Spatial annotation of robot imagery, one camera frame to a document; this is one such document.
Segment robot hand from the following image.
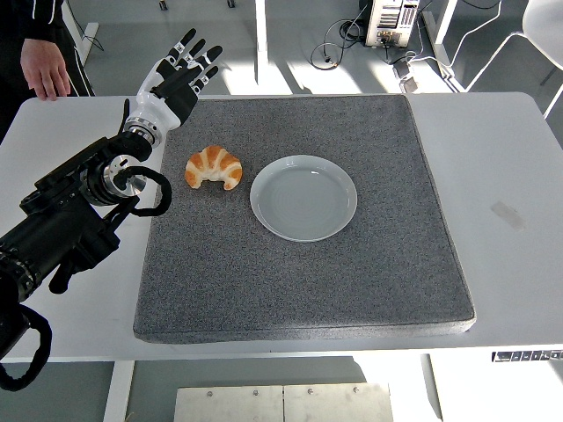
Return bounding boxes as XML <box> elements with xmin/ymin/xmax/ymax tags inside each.
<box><xmin>125</xmin><ymin>28</ymin><xmax>224</xmax><ymax>133</ymax></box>

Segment croissant bread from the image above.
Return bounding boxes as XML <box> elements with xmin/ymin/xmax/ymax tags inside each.
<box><xmin>184</xmin><ymin>144</ymin><xmax>244</xmax><ymax>192</ymax></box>

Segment white round plate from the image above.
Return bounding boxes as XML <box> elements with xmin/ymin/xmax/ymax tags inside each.
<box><xmin>249</xmin><ymin>154</ymin><xmax>359</xmax><ymax>244</ymax></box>

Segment grey metal plate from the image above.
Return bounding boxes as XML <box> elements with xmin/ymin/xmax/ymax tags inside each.
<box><xmin>173</xmin><ymin>385</ymin><xmax>285</xmax><ymax>422</ymax></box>
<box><xmin>283</xmin><ymin>382</ymin><xmax>395</xmax><ymax>422</ymax></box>

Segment white desk leg with foot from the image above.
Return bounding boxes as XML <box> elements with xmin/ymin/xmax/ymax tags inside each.
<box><xmin>61</xmin><ymin>0</ymin><xmax>100</xmax><ymax>68</ymax></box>

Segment person's hand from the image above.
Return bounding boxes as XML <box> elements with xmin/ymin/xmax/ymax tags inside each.
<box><xmin>19</xmin><ymin>38</ymin><xmax>71</xmax><ymax>102</ymax></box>

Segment person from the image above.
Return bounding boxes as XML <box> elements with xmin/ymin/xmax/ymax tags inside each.
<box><xmin>0</xmin><ymin>0</ymin><xmax>97</xmax><ymax>144</ymax></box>

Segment grey speckled mat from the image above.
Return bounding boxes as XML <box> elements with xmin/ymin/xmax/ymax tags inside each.
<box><xmin>132</xmin><ymin>93</ymin><xmax>477</xmax><ymax>346</ymax></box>

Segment white computer tower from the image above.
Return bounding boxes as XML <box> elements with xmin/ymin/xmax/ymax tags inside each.
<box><xmin>363</xmin><ymin>0</ymin><xmax>419</xmax><ymax>48</ymax></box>

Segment grey floor power adapter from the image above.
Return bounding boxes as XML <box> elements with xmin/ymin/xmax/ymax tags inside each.
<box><xmin>397</xmin><ymin>59</ymin><xmax>420</xmax><ymax>94</ymax></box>

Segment white table leg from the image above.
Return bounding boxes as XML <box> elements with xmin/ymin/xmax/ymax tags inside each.
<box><xmin>102</xmin><ymin>360</ymin><xmax>136</xmax><ymax>422</ymax></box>
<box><xmin>420</xmin><ymin>353</ymin><xmax>444</xmax><ymax>422</ymax></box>

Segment clear tape patch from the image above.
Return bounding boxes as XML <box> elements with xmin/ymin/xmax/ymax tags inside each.
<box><xmin>490</xmin><ymin>200</ymin><xmax>527</xmax><ymax>233</ymax></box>

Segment white chair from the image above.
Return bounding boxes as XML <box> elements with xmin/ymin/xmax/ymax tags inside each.
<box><xmin>457</xmin><ymin>0</ymin><xmax>563</xmax><ymax>120</ymax></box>

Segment table control panel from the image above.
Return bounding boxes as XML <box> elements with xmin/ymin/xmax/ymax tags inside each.
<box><xmin>491</xmin><ymin>349</ymin><xmax>563</xmax><ymax>364</ymax></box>

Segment white desk post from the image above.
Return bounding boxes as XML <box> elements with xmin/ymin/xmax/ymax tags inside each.
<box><xmin>253</xmin><ymin>0</ymin><xmax>270</xmax><ymax>84</ymax></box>

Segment black floor cable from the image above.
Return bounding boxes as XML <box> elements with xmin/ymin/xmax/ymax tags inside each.
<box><xmin>310</xmin><ymin>0</ymin><xmax>369</xmax><ymax>71</ymax></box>

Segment white desk frame leg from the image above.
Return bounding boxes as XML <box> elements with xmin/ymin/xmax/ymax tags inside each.
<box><xmin>420</xmin><ymin>0</ymin><xmax>465</xmax><ymax>93</ymax></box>

